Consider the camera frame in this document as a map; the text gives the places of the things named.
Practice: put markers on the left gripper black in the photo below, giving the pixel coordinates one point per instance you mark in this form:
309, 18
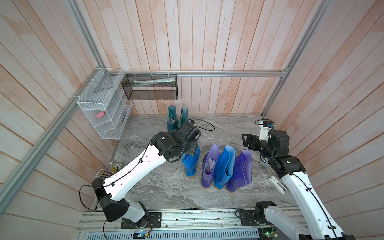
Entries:
193, 145

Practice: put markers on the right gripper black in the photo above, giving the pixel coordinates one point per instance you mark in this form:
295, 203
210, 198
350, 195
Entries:
255, 139

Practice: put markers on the teal rain boot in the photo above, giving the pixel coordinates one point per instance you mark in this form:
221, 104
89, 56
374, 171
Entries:
184, 116
172, 121

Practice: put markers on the blue rain boot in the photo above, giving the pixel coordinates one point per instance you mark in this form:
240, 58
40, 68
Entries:
225, 167
190, 162

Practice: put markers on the purple rain boot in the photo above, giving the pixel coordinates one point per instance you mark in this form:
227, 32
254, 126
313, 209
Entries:
209, 165
242, 174

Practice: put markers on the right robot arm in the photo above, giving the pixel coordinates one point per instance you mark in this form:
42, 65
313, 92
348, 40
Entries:
320, 224

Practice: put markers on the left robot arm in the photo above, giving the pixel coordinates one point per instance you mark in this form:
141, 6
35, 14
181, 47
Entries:
163, 147

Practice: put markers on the white remote device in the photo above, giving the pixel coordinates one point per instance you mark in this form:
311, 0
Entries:
277, 185

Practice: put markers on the paper in black basket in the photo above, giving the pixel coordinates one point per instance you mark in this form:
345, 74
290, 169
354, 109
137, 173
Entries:
161, 82

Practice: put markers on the pink eraser block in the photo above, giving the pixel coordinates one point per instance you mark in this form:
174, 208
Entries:
100, 114

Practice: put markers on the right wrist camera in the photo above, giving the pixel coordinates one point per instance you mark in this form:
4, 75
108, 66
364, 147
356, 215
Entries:
265, 127

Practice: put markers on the black mesh wall basket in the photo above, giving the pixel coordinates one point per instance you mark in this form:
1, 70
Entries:
169, 93

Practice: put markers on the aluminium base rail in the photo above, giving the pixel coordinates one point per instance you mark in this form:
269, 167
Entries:
200, 219

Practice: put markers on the white wire wall shelf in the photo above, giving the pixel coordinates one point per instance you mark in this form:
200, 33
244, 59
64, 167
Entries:
104, 92

